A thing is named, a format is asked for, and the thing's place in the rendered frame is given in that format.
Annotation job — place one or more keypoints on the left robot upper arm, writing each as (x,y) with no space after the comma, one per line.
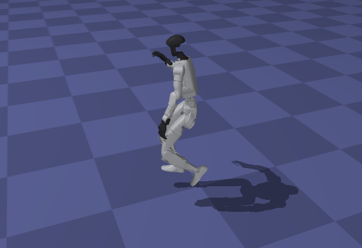
(178,73)

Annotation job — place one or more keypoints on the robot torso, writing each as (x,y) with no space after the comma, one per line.
(189,87)

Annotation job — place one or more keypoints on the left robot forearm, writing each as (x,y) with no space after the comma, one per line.
(171,107)

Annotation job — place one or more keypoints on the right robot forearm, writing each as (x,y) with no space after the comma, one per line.
(171,67)

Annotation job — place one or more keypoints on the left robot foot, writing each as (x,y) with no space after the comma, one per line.
(196,177)

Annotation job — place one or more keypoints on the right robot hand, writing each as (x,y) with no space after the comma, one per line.
(167,61)

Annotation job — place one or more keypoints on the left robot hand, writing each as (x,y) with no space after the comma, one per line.
(162,128)

